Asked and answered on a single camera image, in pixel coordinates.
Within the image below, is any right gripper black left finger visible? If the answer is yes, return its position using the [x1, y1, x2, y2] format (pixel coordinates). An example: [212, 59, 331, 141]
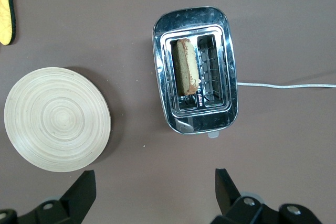
[0, 170, 97, 224]

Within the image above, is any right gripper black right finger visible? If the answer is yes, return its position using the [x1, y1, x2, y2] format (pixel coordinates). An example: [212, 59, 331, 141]
[209, 168, 322, 224]

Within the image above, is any round wooden plate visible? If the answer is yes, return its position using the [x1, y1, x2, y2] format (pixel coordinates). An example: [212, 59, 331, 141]
[4, 67, 112, 173]

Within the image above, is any slice of toast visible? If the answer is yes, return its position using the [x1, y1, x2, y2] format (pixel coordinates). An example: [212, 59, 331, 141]
[172, 38, 200, 96]

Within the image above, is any chrome beige two-slot toaster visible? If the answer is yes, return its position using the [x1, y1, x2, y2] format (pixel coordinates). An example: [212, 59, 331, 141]
[152, 6, 239, 139]

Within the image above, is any yellow quilted oven mitt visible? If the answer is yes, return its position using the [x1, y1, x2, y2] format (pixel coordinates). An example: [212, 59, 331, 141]
[0, 0, 17, 46]

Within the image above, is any white toaster power cable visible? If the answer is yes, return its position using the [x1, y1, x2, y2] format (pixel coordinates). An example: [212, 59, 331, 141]
[237, 81, 336, 89]

